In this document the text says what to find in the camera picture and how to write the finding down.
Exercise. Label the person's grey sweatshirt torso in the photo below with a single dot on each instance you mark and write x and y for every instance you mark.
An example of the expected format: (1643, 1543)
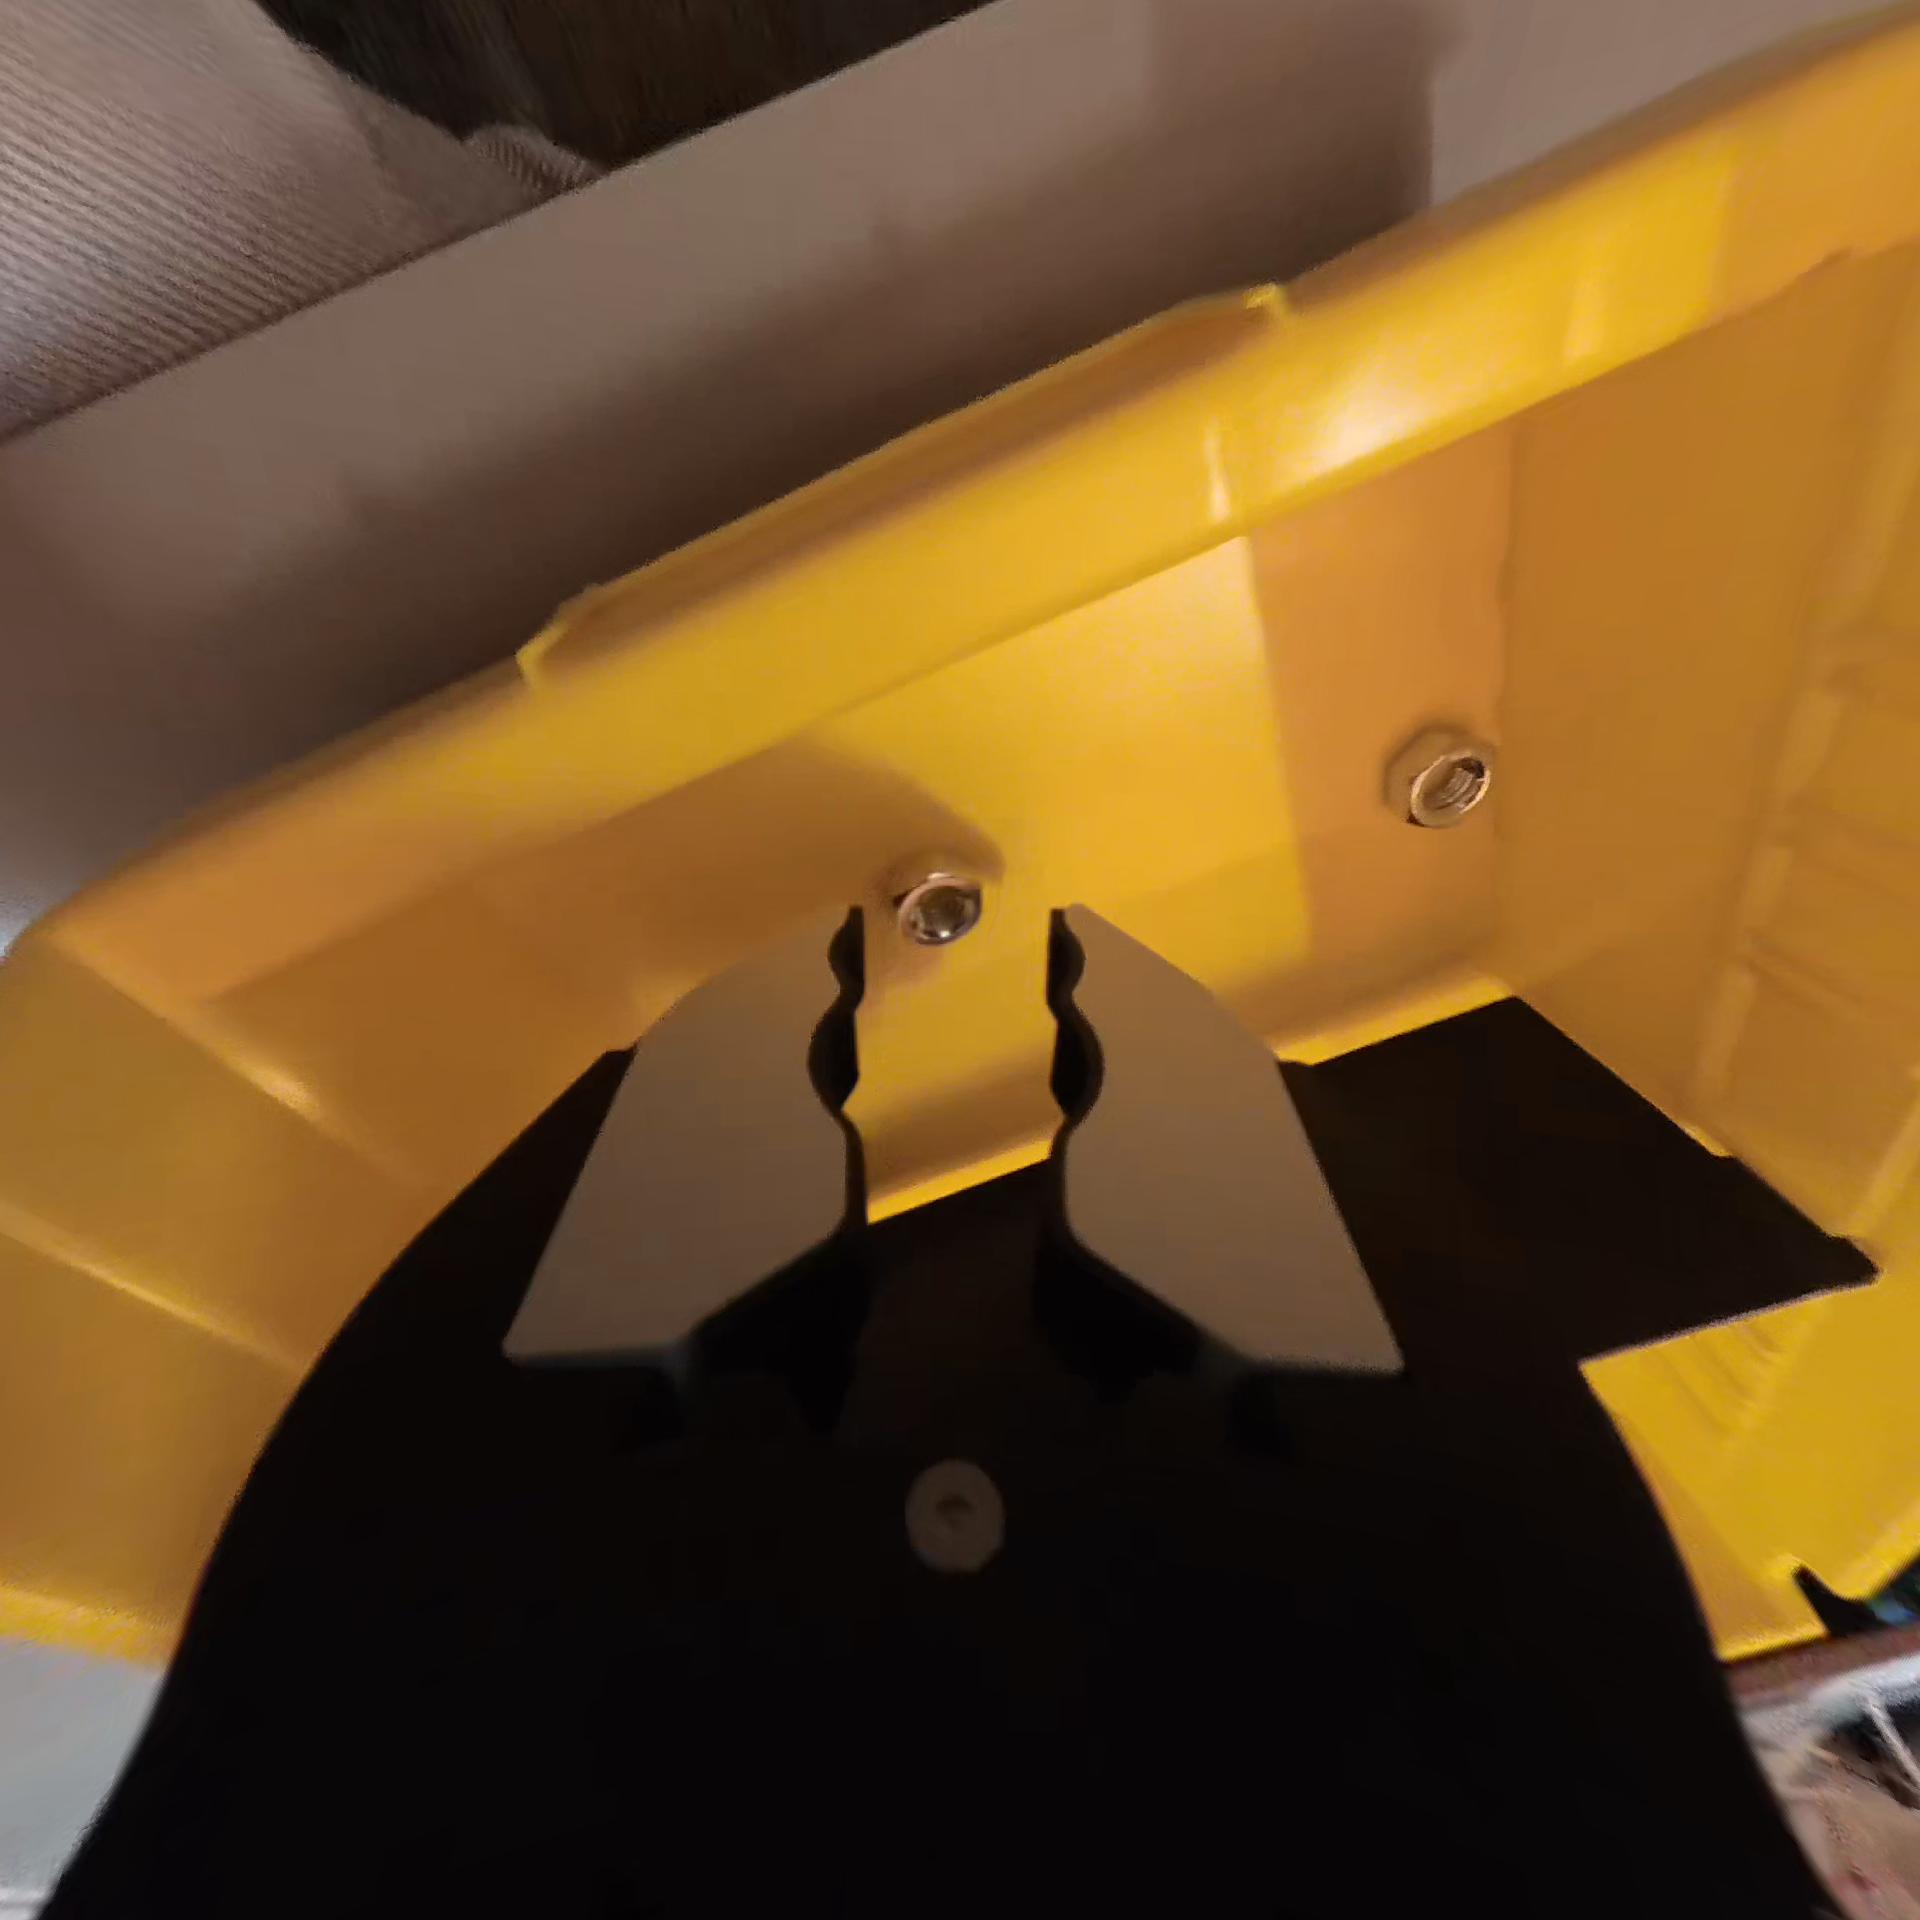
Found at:
(149, 180)

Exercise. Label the grey desk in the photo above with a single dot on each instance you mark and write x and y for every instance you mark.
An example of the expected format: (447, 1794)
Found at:
(451, 493)

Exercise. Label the silver hex nut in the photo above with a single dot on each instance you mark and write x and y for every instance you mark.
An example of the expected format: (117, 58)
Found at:
(1440, 780)
(938, 906)

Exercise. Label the divided yellow plastic bin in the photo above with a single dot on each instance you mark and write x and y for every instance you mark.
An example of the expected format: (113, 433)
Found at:
(1049, 599)

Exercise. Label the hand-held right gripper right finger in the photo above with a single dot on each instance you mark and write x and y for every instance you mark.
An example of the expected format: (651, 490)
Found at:
(1214, 1200)

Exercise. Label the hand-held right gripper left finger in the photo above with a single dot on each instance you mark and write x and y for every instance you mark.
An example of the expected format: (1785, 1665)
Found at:
(704, 1171)

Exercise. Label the black bin divider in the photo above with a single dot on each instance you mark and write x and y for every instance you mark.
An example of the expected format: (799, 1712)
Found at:
(1530, 1171)

